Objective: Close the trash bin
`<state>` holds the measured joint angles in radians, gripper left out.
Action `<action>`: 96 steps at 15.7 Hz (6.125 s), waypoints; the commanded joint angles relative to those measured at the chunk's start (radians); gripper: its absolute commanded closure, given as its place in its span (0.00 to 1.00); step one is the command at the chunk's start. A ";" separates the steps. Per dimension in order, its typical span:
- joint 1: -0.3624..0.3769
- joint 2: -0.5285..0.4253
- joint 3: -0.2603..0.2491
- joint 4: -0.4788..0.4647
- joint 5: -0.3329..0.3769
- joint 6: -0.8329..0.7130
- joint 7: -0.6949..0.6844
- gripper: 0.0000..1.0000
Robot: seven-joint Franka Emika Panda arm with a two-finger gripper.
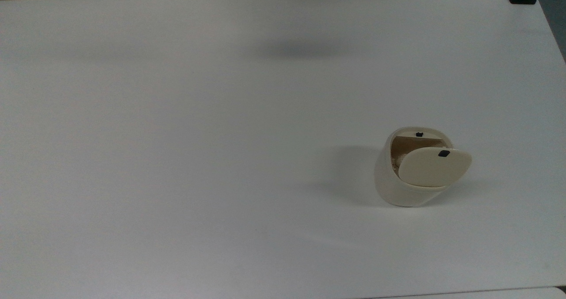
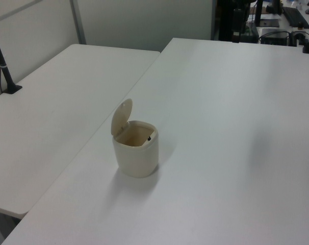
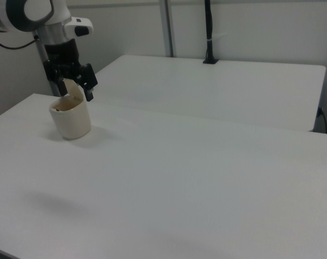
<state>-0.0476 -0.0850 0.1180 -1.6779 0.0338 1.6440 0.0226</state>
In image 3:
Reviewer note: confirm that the beige trash bin with lid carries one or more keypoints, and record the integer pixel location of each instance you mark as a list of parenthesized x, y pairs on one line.
[(71, 121)]

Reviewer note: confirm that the aluminium wall frame post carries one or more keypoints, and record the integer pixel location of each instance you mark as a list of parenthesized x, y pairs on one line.
[(167, 27)]

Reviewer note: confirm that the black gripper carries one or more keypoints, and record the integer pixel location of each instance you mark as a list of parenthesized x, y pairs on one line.
[(61, 55)]

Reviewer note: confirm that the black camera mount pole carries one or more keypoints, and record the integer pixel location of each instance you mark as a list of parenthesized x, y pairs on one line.
[(208, 27)]

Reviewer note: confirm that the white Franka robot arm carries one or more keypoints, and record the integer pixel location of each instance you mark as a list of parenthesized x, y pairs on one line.
[(7, 16)]

